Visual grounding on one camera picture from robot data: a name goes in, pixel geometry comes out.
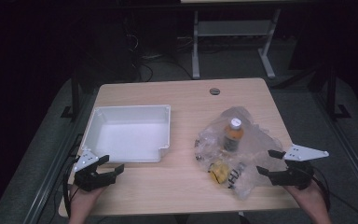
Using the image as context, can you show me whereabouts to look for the orange juice bottle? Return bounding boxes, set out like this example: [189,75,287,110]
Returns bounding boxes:
[223,117,245,153]

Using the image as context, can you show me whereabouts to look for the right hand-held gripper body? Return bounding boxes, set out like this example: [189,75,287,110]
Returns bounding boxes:
[282,144,330,190]

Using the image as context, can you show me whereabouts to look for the small yellow packet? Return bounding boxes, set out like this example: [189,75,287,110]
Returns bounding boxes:
[209,160,231,185]

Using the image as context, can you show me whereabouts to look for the person's left hand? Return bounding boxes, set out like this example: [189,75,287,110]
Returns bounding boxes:
[69,183,108,214]

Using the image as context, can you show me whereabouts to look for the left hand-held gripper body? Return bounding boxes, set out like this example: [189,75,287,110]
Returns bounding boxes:
[74,148,119,192]

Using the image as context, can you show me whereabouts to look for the clear plastic bag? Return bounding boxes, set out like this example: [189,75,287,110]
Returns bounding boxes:
[194,105,289,201]

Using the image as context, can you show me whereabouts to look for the hand-held gripper cable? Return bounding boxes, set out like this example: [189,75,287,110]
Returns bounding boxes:
[62,133,87,218]
[310,167,332,213]

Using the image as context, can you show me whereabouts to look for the grey metal rail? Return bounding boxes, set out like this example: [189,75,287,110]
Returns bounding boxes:
[311,91,358,203]
[21,92,99,224]

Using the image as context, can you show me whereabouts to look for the right hand-held gripper cable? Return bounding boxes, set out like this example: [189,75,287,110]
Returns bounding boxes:
[310,167,332,213]

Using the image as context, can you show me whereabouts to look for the white plastic tray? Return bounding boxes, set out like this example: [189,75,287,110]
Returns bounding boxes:
[80,104,172,164]

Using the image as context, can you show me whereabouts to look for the person's right hand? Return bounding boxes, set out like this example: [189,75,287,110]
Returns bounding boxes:
[283,180,327,214]

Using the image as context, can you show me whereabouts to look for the white metal desk frame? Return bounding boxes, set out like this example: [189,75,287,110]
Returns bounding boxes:
[180,0,282,80]

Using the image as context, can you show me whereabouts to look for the floor cables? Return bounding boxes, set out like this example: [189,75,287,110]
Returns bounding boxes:
[127,31,195,82]

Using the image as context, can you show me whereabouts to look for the black metal stand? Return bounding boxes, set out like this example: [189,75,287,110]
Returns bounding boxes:
[324,63,352,121]
[60,70,82,121]

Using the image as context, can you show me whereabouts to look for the left hand-held gripper cable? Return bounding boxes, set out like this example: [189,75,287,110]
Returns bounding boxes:
[62,133,87,218]

